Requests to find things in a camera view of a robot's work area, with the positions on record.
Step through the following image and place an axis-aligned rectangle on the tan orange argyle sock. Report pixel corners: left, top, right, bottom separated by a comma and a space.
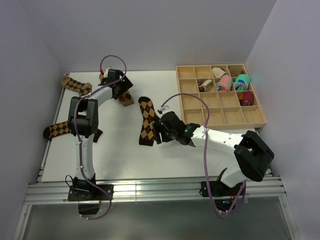
111, 76, 135, 107

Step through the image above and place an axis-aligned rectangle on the dark brown tan argyle sock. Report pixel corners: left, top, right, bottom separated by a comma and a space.
138, 96, 160, 147

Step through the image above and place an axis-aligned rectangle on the brown tan striped sock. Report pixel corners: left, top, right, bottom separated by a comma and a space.
198, 79, 213, 93

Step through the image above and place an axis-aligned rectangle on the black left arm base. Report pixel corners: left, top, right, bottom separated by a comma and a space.
64, 175, 114, 220

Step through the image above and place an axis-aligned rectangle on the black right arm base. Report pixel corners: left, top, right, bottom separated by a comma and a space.
199, 181, 246, 212

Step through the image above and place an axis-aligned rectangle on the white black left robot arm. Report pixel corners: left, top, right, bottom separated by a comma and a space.
68, 68, 133, 200

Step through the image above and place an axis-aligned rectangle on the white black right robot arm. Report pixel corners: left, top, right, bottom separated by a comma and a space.
153, 111, 275, 195

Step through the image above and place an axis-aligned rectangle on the wooden compartment organizer box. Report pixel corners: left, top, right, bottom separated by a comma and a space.
175, 64, 267, 130

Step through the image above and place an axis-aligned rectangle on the pink rolled sock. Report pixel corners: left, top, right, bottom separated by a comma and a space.
216, 74, 233, 92

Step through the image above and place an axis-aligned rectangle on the cream rolled sock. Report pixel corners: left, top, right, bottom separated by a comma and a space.
212, 67, 226, 78

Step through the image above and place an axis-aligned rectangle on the brown yellow argyle sock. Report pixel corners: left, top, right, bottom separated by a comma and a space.
43, 121, 93, 141

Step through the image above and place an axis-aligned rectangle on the maroon rolled sock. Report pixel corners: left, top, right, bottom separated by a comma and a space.
238, 91, 254, 106

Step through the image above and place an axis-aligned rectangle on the teal rolled sock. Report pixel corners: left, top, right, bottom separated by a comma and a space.
234, 74, 251, 92

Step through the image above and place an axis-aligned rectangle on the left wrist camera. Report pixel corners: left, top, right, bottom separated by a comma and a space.
103, 67, 113, 78

